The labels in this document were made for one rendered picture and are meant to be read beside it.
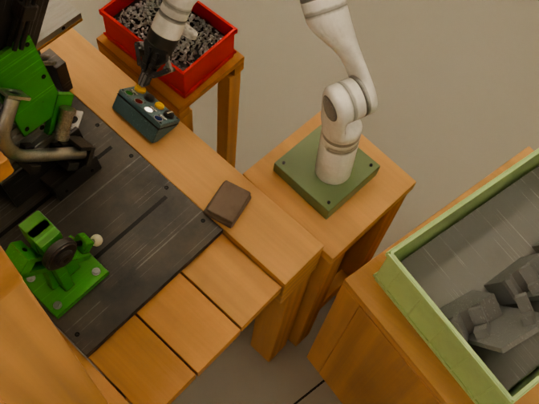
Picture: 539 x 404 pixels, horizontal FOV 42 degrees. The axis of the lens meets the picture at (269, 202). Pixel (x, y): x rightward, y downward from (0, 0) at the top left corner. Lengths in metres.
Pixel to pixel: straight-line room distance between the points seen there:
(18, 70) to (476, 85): 2.14
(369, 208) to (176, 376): 0.63
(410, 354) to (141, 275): 0.66
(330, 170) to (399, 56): 1.55
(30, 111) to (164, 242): 0.41
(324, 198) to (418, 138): 1.28
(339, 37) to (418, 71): 1.69
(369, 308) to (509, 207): 0.46
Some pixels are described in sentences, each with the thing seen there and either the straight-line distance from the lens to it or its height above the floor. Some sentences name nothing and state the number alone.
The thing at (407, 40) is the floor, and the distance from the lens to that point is 3.27.
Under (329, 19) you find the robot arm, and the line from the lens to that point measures 1.49.
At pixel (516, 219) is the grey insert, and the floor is 0.85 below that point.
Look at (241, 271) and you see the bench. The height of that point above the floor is 0.88.
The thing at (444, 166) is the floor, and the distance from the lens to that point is 2.95.
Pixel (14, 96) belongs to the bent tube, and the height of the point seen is 1.22.
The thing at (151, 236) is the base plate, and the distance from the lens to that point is 1.68.
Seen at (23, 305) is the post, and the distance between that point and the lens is 0.69.
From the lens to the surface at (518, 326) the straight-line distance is 1.65.
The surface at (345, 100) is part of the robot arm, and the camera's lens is 1.50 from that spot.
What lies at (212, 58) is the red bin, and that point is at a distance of 1.98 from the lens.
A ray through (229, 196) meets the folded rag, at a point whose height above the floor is 0.93.
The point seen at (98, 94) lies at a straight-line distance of 1.89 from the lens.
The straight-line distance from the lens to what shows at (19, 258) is 1.44.
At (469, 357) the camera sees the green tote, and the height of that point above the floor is 0.95.
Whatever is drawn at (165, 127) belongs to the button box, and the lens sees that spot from 1.79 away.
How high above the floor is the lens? 2.44
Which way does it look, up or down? 63 degrees down
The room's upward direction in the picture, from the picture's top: 9 degrees clockwise
